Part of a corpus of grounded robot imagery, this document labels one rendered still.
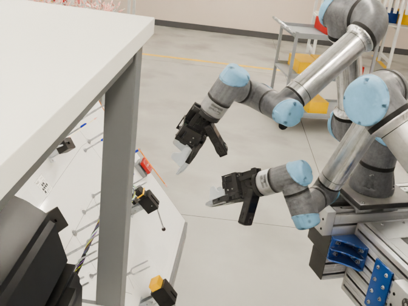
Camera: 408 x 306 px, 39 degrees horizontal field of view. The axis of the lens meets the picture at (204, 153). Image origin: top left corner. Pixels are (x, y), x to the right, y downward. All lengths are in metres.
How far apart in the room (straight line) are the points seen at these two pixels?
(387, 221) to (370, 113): 0.69
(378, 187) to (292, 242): 1.98
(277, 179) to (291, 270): 2.01
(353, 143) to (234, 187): 0.37
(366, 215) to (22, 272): 1.50
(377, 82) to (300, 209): 0.43
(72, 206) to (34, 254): 0.93
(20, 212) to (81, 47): 0.24
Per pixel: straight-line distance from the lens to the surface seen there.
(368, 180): 1.95
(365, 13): 1.72
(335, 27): 1.81
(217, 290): 3.31
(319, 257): 2.03
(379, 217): 2.02
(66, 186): 1.61
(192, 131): 1.64
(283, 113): 1.54
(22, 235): 0.66
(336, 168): 1.68
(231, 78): 1.58
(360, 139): 1.63
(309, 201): 1.64
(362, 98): 1.43
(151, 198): 1.80
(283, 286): 3.44
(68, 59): 0.49
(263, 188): 1.66
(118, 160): 0.71
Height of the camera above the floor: 1.98
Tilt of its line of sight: 23 degrees down
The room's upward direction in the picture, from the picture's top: 7 degrees clockwise
